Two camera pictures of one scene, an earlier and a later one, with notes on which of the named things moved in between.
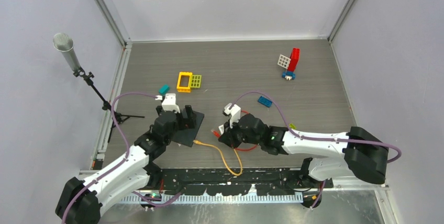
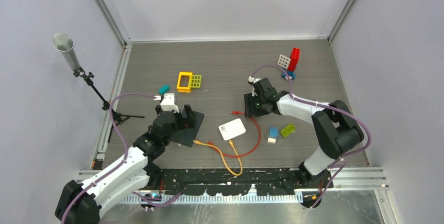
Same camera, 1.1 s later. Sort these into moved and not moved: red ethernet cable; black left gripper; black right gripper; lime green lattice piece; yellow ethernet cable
Moved: black right gripper; red ethernet cable
Not moved: lime green lattice piece; yellow ethernet cable; black left gripper
